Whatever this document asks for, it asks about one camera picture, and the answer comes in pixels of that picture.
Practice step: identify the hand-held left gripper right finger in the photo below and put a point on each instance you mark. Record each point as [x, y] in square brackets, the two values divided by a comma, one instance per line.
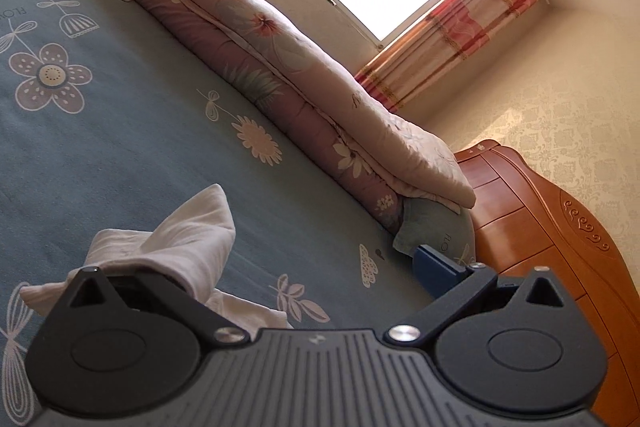
[435, 267]

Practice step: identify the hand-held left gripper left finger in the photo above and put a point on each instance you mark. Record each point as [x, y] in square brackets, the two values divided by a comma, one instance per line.
[200, 314]

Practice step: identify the white printed t-shirt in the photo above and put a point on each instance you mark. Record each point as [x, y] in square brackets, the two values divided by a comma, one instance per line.
[190, 232]

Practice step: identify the teal flower print pillow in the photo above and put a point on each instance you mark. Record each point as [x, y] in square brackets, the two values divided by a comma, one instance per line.
[430, 227]

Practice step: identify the wooden headboard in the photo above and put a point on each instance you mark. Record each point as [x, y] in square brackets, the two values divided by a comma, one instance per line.
[525, 217]

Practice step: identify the blue floral bed sheet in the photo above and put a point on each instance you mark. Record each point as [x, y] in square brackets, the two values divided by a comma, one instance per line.
[150, 132]

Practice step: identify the pink patterned curtain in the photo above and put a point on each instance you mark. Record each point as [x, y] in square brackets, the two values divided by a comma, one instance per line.
[450, 32]

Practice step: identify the folded floral quilt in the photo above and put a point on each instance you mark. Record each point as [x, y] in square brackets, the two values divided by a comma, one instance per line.
[250, 57]

